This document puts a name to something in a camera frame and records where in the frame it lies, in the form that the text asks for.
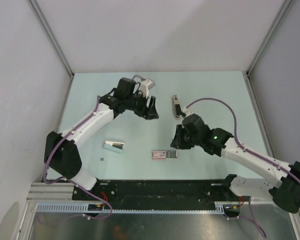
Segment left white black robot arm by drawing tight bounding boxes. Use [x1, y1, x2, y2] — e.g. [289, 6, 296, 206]
[44, 77, 159, 200]

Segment white slotted cable duct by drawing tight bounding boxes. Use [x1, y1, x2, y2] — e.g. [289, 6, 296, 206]
[34, 201, 227, 215]

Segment aluminium frame post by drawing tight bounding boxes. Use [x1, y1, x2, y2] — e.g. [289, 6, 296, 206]
[26, 0, 74, 80]
[245, 0, 295, 80]

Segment beige black stapler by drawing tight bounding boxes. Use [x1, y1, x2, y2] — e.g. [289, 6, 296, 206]
[172, 95, 183, 120]

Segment right aluminium frame post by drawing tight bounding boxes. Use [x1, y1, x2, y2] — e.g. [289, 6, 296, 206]
[245, 0, 295, 80]

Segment left aluminium frame post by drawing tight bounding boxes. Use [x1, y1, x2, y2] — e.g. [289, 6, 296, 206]
[26, 0, 74, 80]

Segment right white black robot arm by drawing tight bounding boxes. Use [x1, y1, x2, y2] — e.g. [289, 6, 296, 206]
[170, 113, 300, 214]

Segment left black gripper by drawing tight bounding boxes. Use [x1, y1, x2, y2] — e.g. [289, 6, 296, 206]
[125, 90, 159, 121]

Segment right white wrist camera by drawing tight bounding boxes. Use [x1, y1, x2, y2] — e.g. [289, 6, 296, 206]
[182, 106, 194, 119]

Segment red white staple box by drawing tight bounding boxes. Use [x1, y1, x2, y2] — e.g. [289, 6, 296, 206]
[152, 150, 178, 160]

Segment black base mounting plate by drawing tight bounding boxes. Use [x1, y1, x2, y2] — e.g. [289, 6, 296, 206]
[72, 179, 240, 212]

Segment light blue white stapler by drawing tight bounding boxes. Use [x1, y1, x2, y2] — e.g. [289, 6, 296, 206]
[103, 140, 126, 154]

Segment aluminium front rail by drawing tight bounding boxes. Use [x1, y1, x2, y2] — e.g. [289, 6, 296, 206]
[26, 182, 74, 203]

